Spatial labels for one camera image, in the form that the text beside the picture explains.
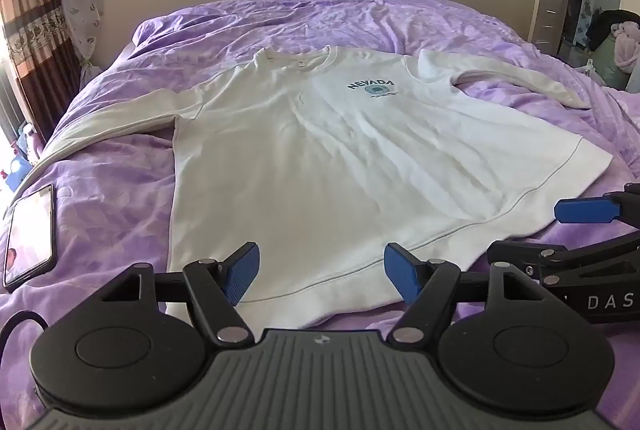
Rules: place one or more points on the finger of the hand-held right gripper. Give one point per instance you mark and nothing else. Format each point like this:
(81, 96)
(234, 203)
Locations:
(530, 257)
(585, 211)

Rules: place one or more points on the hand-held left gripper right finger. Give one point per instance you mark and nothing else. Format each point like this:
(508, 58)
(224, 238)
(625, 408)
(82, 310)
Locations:
(402, 272)

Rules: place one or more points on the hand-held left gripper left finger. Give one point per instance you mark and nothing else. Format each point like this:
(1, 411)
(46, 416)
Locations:
(243, 272)

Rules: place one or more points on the white printed sweatshirt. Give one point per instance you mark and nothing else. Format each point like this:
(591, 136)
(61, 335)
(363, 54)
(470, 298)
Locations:
(325, 159)

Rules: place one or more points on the pink plush cloth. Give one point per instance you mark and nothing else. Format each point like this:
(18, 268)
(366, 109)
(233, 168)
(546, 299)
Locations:
(627, 44)

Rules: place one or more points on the dark cloth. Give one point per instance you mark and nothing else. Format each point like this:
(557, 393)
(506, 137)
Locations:
(602, 27)

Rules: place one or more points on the black smartphone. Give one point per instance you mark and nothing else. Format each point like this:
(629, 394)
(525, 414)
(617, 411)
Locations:
(30, 235)

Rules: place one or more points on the purple bed blanket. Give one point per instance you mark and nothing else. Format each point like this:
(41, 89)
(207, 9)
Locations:
(350, 19)

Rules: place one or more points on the brown patterned curtain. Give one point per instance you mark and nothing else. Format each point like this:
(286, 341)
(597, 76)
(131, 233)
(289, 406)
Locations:
(30, 9)

